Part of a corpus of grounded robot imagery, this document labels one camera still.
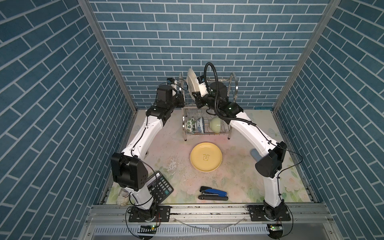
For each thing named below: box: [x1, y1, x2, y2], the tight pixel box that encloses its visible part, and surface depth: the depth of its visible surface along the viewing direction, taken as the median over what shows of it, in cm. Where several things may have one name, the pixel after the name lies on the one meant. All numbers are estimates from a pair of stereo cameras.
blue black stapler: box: [198, 186, 229, 201], surface depth 80 cm
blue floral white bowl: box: [196, 117, 205, 134], surface depth 96 cm
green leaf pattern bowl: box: [185, 117, 197, 134], surface depth 97 cm
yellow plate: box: [189, 141, 223, 173], surface depth 95 cm
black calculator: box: [146, 171, 174, 204], surface depth 82 cm
